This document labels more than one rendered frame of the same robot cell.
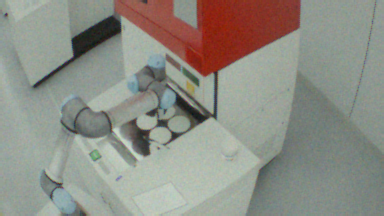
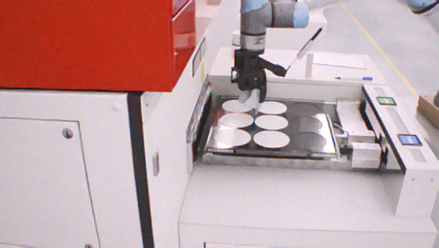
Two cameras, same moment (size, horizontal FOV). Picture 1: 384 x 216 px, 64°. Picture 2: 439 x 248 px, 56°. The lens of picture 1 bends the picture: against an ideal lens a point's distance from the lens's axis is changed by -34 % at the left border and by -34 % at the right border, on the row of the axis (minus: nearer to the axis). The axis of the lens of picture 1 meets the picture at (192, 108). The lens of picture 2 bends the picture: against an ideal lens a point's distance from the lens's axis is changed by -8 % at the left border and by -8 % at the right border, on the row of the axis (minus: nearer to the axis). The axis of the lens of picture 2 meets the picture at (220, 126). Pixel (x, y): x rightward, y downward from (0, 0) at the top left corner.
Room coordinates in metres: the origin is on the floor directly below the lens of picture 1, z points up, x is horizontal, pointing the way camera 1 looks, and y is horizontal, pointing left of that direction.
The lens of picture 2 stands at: (2.39, 0.93, 1.48)
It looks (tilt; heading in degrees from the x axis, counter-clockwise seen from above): 26 degrees down; 224
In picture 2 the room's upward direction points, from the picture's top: straight up
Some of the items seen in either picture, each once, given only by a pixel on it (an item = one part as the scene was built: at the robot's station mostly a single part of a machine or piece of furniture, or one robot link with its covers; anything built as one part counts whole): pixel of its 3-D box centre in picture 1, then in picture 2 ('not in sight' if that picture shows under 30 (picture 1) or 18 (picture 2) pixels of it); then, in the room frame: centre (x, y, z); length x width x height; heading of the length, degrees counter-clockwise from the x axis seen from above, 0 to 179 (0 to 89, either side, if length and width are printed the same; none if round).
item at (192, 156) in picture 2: (180, 99); (201, 122); (1.56, 0.06, 0.89); 0.44 x 0.02 x 0.10; 38
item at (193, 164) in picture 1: (182, 184); (295, 81); (1.05, 0.05, 0.89); 0.62 x 0.35 x 0.14; 128
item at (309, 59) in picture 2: (156, 147); (304, 57); (1.15, 0.15, 1.03); 0.06 x 0.04 x 0.13; 128
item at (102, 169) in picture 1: (86, 147); (392, 140); (1.24, 0.54, 0.89); 0.55 x 0.09 x 0.14; 38
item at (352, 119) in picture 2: (108, 153); (354, 133); (1.24, 0.41, 0.87); 0.36 x 0.08 x 0.03; 38
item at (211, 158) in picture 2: not in sight; (291, 162); (1.47, 0.33, 0.84); 0.50 x 0.02 x 0.03; 128
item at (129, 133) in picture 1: (146, 121); (271, 122); (1.41, 0.21, 0.90); 0.34 x 0.34 x 0.01; 38
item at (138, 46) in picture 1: (159, 60); (185, 107); (1.70, 0.15, 1.02); 0.82 x 0.03 x 0.40; 38
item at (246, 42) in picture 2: not in sight; (253, 41); (1.43, 0.15, 1.14); 0.08 x 0.08 x 0.05
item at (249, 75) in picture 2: not in sight; (249, 67); (1.44, 0.14, 1.06); 0.09 x 0.08 x 0.12; 160
